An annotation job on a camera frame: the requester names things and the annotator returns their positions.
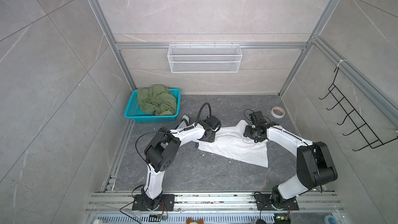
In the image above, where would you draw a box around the white tank top navy trim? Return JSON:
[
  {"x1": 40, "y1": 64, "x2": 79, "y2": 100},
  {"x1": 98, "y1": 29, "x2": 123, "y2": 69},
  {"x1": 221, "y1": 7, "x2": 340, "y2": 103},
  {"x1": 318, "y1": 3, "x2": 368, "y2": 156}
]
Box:
[{"x1": 194, "y1": 120, "x2": 268, "y2": 168}]

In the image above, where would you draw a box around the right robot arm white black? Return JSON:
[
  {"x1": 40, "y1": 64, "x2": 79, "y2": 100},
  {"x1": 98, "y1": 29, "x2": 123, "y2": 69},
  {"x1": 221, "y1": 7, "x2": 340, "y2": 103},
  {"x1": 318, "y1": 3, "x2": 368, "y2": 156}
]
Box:
[{"x1": 244, "y1": 111, "x2": 338, "y2": 209}]

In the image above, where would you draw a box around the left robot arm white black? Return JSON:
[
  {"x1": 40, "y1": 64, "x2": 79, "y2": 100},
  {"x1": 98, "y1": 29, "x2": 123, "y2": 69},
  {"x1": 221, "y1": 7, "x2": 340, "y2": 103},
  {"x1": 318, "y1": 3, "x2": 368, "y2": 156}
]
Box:
[{"x1": 142, "y1": 115, "x2": 221, "y2": 201}]

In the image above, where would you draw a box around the green tank top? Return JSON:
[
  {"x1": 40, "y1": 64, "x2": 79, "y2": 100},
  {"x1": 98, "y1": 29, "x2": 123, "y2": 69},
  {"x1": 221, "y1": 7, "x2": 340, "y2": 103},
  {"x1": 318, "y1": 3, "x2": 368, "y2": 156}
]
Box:
[{"x1": 137, "y1": 85, "x2": 177, "y2": 116}]

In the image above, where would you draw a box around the roll of white tape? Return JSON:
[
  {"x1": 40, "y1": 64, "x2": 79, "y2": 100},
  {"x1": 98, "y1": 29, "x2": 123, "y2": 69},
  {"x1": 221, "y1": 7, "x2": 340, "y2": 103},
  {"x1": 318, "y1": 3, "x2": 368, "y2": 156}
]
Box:
[{"x1": 271, "y1": 106, "x2": 286, "y2": 119}]

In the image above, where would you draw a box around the teal plastic basket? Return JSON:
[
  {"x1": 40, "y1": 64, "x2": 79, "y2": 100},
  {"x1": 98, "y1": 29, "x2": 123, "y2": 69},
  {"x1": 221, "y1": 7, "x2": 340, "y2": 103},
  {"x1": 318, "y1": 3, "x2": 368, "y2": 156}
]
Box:
[{"x1": 124, "y1": 88, "x2": 181, "y2": 123}]

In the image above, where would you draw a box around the left black corrugated cable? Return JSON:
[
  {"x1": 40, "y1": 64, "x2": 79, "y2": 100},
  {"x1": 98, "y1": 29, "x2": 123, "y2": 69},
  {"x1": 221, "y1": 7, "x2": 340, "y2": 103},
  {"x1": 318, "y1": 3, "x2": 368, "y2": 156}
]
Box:
[{"x1": 194, "y1": 102, "x2": 212, "y2": 128}]

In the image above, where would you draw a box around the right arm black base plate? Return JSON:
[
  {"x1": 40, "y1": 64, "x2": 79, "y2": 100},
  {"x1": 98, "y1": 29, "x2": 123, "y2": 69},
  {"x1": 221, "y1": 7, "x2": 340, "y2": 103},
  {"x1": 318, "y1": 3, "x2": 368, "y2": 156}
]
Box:
[{"x1": 253, "y1": 192, "x2": 299, "y2": 211}]

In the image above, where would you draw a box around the white wire mesh shelf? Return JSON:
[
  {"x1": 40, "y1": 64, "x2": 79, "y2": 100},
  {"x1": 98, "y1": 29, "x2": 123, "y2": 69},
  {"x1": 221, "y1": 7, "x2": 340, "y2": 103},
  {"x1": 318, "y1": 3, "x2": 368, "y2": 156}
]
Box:
[{"x1": 167, "y1": 45, "x2": 243, "y2": 73}]

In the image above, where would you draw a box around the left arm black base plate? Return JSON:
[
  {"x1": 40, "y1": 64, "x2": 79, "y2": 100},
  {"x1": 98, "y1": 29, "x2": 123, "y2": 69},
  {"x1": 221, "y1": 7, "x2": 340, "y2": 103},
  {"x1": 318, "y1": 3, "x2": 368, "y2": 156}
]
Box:
[{"x1": 132, "y1": 194, "x2": 175, "y2": 211}]

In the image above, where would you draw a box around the aluminium front rail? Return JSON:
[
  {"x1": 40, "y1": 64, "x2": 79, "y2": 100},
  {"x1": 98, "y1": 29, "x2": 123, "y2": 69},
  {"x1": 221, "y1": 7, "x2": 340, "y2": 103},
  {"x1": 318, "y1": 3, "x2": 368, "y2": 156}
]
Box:
[{"x1": 85, "y1": 192, "x2": 344, "y2": 215}]

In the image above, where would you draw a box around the black wire hook rack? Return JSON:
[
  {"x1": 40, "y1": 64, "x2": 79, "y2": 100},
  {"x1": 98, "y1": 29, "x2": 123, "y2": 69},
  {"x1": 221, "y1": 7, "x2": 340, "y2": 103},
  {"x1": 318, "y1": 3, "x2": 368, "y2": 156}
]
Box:
[{"x1": 319, "y1": 68, "x2": 398, "y2": 152}]

